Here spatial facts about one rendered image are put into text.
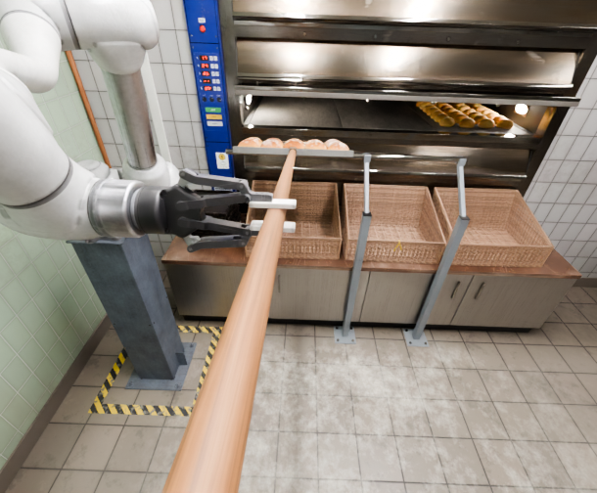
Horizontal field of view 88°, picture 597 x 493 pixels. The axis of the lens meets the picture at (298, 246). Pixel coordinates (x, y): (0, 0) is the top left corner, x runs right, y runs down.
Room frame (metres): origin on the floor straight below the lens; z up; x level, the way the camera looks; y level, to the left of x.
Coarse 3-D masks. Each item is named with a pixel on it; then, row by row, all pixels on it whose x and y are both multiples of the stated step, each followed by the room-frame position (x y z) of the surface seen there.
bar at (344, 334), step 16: (368, 160) 1.53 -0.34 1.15; (416, 160) 1.54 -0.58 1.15; (432, 160) 1.54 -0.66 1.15; (448, 160) 1.54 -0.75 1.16; (464, 160) 1.53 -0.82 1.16; (368, 176) 1.48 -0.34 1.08; (368, 192) 1.42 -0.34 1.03; (464, 192) 1.43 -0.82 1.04; (368, 208) 1.35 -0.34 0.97; (464, 208) 1.37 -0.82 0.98; (368, 224) 1.31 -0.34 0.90; (464, 224) 1.31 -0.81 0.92; (448, 256) 1.31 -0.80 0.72; (352, 272) 1.33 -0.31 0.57; (352, 288) 1.31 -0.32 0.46; (432, 288) 1.33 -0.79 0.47; (352, 304) 1.31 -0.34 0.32; (432, 304) 1.31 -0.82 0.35; (336, 336) 1.31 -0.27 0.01; (352, 336) 1.31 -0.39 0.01; (416, 336) 1.31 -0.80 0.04
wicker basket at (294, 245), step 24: (264, 192) 1.86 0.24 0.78; (312, 192) 1.87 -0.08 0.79; (336, 192) 1.80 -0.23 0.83; (264, 216) 1.82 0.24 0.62; (288, 216) 1.82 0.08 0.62; (312, 216) 1.83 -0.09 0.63; (336, 216) 1.66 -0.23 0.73; (288, 240) 1.42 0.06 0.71; (312, 240) 1.42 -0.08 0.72; (336, 240) 1.42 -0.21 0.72
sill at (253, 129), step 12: (252, 132) 1.91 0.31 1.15; (264, 132) 1.91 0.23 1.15; (276, 132) 1.91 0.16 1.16; (288, 132) 1.91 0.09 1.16; (300, 132) 1.91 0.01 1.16; (312, 132) 1.91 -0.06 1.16; (324, 132) 1.91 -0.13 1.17; (336, 132) 1.91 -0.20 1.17; (348, 132) 1.91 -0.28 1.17; (360, 132) 1.91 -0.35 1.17; (372, 132) 1.91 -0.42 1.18; (384, 132) 1.91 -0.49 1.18; (396, 132) 1.92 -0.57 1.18; (408, 132) 1.92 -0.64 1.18; (420, 132) 1.93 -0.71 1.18; (432, 132) 1.94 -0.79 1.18; (444, 132) 1.95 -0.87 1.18; (456, 132) 1.96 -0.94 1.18; (468, 132) 1.97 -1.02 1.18
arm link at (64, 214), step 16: (80, 176) 0.41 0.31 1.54; (64, 192) 0.37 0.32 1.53; (80, 192) 0.39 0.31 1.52; (0, 208) 0.37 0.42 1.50; (16, 208) 0.34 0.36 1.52; (32, 208) 0.34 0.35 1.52; (48, 208) 0.35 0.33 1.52; (64, 208) 0.36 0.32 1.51; (80, 208) 0.38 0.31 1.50; (16, 224) 0.37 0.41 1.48; (32, 224) 0.36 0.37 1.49; (48, 224) 0.36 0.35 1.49; (64, 224) 0.36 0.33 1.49; (80, 224) 0.37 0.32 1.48
